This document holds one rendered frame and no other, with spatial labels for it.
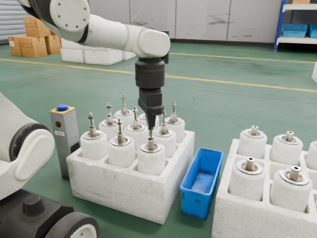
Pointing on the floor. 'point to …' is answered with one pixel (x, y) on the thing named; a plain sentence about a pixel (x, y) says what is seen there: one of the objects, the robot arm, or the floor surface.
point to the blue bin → (200, 183)
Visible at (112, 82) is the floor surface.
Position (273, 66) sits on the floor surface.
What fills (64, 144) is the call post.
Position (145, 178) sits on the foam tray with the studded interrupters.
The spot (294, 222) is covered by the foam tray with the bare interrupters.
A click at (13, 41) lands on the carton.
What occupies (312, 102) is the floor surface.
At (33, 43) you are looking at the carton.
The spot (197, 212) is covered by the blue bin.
